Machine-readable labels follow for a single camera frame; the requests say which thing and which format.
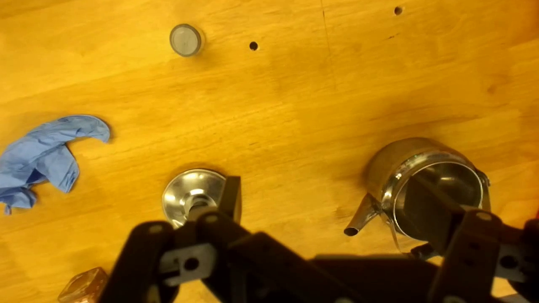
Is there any blue nitrile glove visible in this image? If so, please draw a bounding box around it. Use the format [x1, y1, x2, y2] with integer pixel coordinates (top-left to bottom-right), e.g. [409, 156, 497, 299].
[0, 114, 115, 215]

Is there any silver teapot lid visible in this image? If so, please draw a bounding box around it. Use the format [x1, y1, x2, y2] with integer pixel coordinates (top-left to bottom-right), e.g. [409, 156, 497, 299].
[160, 166, 229, 228]

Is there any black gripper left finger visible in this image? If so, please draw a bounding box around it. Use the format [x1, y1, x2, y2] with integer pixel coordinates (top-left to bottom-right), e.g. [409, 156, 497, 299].
[98, 174, 339, 303]

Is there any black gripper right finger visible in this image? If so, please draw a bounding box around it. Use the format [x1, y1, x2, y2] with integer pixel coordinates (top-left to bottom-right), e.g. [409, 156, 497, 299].
[403, 173, 539, 303]

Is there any stainless steel teapot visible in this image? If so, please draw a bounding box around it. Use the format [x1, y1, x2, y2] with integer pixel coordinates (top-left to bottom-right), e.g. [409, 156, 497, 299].
[342, 136, 494, 248]

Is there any brown sauce bottle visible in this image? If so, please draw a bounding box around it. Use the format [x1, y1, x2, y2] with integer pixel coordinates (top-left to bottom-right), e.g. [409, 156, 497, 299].
[56, 265, 111, 303]

